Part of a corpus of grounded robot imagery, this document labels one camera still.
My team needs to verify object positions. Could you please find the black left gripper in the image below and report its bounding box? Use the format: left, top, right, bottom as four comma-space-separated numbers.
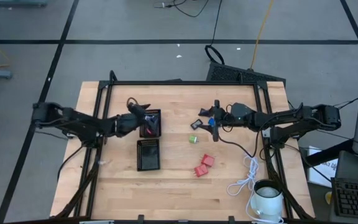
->
115, 112, 157, 138

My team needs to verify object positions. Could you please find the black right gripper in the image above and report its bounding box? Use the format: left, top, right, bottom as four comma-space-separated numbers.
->
198, 100, 256, 143

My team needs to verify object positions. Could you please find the red wall plug charger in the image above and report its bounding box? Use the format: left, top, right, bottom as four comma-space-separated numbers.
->
201, 154, 216, 167
193, 164, 209, 178

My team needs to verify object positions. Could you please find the black perforated plastic basket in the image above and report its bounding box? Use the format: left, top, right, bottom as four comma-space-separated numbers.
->
139, 108, 162, 139
136, 138, 161, 172

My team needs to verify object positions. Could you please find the black mesh panel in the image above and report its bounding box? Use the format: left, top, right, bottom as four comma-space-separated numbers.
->
206, 61, 287, 85

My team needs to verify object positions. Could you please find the white paper sheet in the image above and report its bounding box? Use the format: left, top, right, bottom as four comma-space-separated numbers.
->
308, 146, 338, 188

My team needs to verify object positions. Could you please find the black keyboard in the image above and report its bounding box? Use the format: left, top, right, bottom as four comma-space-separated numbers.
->
331, 177, 358, 222

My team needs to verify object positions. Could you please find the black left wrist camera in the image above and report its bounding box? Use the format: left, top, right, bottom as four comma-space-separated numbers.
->
126, 101, 152, 118

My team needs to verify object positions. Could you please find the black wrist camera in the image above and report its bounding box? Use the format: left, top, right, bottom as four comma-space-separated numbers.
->
230, 102, 249, 118
126, 101, 152, 118

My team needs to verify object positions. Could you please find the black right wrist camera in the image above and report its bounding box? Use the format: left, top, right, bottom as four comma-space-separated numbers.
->
230, 102, 249, 118

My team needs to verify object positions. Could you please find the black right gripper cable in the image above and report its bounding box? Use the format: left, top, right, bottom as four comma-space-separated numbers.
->
218, 123, 262, 159

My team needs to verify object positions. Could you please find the black aluminium table frame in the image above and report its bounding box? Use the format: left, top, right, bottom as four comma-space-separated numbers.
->
50, 70, 316, 224

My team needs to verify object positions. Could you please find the white cable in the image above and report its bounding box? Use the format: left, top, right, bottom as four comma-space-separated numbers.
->
227, 151, 285, 224

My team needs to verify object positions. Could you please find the black coiled floor cable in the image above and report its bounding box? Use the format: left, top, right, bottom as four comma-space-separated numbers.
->
204, 0, 226, 65

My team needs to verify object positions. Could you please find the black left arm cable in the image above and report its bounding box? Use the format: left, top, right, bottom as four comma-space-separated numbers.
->
57, 144, 85, 182

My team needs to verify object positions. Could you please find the yellow cable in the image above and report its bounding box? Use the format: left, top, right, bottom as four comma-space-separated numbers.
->
249, 0, 275, 70

